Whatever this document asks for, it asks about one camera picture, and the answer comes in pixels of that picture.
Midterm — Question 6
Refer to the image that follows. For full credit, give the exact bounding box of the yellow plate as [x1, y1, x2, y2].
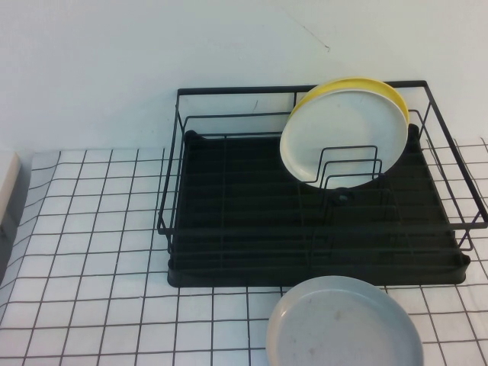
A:
[288, 77, 411, 124]

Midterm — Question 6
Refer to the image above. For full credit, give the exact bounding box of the black dish drying rack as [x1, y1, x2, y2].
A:
[167, 122, 472, 288]

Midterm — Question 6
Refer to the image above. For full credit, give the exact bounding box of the white black-grid tablecloth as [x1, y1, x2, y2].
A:
[0, 137, 488, 366]

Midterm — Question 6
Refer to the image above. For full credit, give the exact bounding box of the beige board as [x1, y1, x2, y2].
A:
[0, 150, 22, 242]

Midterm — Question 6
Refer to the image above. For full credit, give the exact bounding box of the black wire dish rack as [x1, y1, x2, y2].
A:
[156, 79, 488, 255]

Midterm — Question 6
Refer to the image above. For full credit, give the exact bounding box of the cream white plate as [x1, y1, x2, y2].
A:
[279, 88, 409, 191]

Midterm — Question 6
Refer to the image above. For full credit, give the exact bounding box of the blue-grey plate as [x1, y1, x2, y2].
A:
[265, 275, 425, 366]

